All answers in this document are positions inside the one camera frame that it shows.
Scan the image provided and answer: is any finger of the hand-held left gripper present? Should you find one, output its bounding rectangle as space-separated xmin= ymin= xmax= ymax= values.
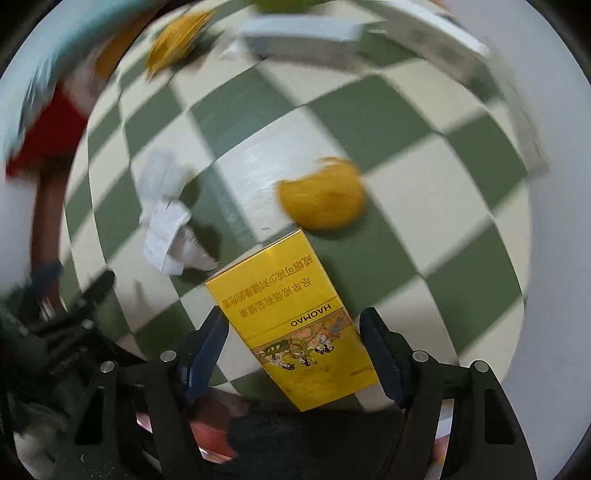
xmin=30 ymin=263 xmax=64 ymax=305
xmin=62 ymin=270 xmax=116 ymax=324

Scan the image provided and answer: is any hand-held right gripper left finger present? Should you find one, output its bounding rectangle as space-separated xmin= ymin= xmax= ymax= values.
xmin=55 ymin=305 xmax=230 ymax=480

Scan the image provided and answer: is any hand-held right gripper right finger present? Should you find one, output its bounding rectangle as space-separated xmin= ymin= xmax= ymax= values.
xmin=359 ymin=307 xmax=539 ymax=480

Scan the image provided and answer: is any yellow printed box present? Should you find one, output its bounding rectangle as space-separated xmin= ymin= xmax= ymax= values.
xmin=204 ymin=228 xmax=380 ymax=412

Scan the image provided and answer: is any crumpled white paper receipt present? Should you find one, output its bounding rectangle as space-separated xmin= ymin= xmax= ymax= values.
xmin=137 ymin=150 xmax=220 ymax=277

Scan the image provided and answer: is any red bed sheet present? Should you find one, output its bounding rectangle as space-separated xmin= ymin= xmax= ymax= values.
xmin=6 ymin=85 xmax=90 ymax=178

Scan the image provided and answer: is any green checkered tablecloth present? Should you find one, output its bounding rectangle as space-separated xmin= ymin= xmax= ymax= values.
xmin=59 ymin=0 xmax=552 ymax=418

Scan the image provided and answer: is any orange peel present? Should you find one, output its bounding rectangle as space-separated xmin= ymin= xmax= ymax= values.
xmin=145 ymin=10 xmax=214 ymax=78
xmin=276 ymin=157 xmax=368 ymax=232

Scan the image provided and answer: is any light blue blanket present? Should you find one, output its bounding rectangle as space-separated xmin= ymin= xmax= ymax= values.
xmin=0 ymin=0 xmax=155 ymax=160

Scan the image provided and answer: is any white cardboard box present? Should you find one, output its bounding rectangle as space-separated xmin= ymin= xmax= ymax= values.
xmin=240 ymin=17 xmax=366 ymax=71
xmin=385 ymin=0 xmax=491 ymax=81

